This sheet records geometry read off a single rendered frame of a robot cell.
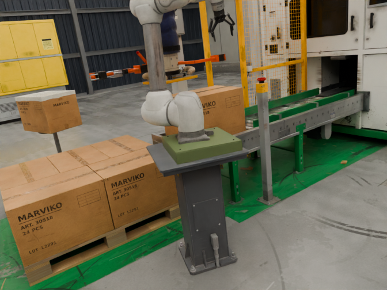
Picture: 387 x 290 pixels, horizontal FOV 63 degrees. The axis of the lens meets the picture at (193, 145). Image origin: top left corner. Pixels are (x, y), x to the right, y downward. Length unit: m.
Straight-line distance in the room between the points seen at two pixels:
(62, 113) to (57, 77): 5.97
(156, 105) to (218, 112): 0.89
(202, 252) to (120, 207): 0.70
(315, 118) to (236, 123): 0.95
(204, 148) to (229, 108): 1.06
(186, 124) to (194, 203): 0.47
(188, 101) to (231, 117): 1.01
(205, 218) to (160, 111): 0.69
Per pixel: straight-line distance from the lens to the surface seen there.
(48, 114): 3.68
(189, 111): 1.74
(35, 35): 9.66
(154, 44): 1.86
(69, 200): 2.23
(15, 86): 9.50
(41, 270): 2.39
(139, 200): 2.41
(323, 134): 3.65
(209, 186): 1.86
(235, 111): 2.72
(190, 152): 1.65
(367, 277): 2.12
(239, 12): 3.59
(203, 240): 2.02
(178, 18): 3.71
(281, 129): 2.98
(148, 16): 1.86
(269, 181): 2.71
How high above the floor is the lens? 1.33
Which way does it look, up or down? 17 degrees down
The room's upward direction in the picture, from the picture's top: 7 degrees counter-clockwise
